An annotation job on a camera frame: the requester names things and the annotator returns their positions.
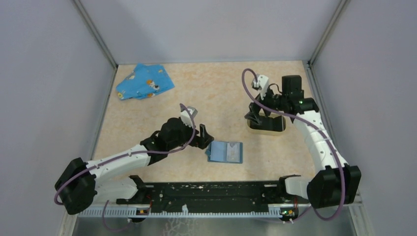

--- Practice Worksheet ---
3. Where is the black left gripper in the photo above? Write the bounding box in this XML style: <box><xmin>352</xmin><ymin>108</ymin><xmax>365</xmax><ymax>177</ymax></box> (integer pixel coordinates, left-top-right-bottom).
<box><xmin>168</xmin><ymin>118</ymin><xmax>214</xmax><ymax>151</ymax></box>

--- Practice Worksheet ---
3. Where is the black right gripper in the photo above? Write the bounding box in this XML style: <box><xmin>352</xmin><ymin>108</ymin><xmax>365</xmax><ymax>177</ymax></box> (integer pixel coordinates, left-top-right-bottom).
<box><xmin>244</xmin><ymin>84</ymin><xmax>288</xmax><ymax>124</ymax></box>

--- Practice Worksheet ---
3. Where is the blue card holder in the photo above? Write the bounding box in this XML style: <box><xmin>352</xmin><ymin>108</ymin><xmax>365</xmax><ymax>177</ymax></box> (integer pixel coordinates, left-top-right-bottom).
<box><xmin>205</xmin><ymin>141</ymin><xmax>243</xmax><ymax>164</ymax></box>

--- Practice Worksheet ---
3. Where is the silver VIP credit card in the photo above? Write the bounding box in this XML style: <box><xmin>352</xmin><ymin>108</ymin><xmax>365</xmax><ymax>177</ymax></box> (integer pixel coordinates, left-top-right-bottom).
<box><xmin>226</xmin><ymin>142</ymin><xmax>241</xmax><ymax>163</ymax></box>

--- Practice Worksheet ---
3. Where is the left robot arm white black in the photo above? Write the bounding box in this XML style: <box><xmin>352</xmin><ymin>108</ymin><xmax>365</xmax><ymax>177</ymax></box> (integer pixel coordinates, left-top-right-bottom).
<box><xmin>54</xmin><ymin>118</ymin><xmax>214</xmax><ymax>215</ymax></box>

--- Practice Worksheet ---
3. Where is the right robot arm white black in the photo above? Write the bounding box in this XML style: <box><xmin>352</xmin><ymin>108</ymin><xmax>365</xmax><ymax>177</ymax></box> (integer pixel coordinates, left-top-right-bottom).
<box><xmin>245</xmin><ymin>75</ymin><xmax>361</xmax><ymax>209</ymax></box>

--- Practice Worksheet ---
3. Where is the gold oval tray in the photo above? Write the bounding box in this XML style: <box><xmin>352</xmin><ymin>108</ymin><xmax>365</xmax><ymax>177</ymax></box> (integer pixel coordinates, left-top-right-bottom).
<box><xmin>246</xmin><ymin>113</ymin><xmax>287</xmax><ymax>136</ymax></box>

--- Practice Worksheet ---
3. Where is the blue patterned cloth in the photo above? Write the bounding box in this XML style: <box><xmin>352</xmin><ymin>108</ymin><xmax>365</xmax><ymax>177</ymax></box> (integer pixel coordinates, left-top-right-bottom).
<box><xmin>116</xmin><ymin>63</ymin><xmax>175</xmax><ymax>100</ymax></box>

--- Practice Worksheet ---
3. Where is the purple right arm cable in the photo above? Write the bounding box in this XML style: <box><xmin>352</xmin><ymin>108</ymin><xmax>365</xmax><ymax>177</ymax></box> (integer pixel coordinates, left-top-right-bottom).
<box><xmin>241</xmin><ymin>68</ymin><xmax>346</xmax><ymax>224</ymax></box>

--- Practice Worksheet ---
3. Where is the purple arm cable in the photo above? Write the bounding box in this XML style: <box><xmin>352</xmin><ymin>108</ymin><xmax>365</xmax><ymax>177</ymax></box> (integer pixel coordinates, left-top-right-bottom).
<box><xmin>54</xmin><ymin>103</ymin><xmax>197</xmax><ymax>233</ymax></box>
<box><xmin>241</xmin><ymin>68</ymin><xmax>346</xmax><ymax>224</ymax></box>

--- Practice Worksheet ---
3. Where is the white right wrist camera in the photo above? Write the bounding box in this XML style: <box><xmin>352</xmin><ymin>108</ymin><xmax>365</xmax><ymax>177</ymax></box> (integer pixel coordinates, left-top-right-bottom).
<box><xmin>251</xmin><ymin>74</ymin><xmax>269</xmax><ymax>100</ymax></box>

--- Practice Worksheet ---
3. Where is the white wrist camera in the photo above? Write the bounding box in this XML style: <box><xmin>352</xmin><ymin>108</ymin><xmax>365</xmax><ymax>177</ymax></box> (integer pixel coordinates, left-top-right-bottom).
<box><xmin>251</xmin><ymin>74</ymin><xmax>269</xmax><ymax>100</ymax></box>
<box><xmin>180</xmin><ymin>104</ymin><xmax>198</xmax><ymax>128</ymax></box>

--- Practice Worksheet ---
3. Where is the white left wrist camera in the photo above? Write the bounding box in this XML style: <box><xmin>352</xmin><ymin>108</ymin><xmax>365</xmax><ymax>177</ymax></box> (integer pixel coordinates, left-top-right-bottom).
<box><xmin>180</xmin><ymin>104</ymin><xmax>198</xmax><ymax>128</ymax></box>

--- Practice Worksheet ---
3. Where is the white cable duct strip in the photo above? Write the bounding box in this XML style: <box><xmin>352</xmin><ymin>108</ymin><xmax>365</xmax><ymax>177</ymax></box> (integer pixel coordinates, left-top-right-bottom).
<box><xmin>78</xmin><ymin>206</ymin><xmax>282</xmax><ymax>218</ymax></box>

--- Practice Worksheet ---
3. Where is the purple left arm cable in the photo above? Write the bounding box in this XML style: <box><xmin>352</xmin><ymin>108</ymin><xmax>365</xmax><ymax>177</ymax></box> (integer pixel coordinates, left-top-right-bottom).
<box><xmin>54</xmin><ymin>103</ymin><xmax>197</xmax><ymax>233</ymax></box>

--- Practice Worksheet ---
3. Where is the right aluminium corner post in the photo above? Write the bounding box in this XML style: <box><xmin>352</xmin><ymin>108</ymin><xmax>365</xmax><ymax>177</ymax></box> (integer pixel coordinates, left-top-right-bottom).
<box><xmin>308</xmin><ymin>0</ymin><xmax>351</xmax><ymax>67</ymax></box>

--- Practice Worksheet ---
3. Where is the aluminium corner post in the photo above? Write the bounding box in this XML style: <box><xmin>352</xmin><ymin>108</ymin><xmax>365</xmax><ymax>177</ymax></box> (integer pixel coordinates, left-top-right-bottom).
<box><xmin>71</xmin><ymin>0</ymin><xmax>118</xmax><ymax>70</ymax></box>
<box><xmin>308</xmin><ymin>0</ymin><xmax>351</xmax><ymax>67</ymax></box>

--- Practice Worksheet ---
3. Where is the aluminium frame rail front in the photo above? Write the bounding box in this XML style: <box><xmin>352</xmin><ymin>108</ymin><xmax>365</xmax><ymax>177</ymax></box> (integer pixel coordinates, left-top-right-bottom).
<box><xmin>66</xmin><ymin>184</ymin><xmax>364</xmax><ymax>216</ymax></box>

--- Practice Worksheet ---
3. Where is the left aluminium corner post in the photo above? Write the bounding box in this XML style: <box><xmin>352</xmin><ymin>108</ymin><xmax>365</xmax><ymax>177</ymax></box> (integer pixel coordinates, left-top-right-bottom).
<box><xmin>71</xmin><ymin>0</ymin><xmax>118</xmax><ymax>70</ymax></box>

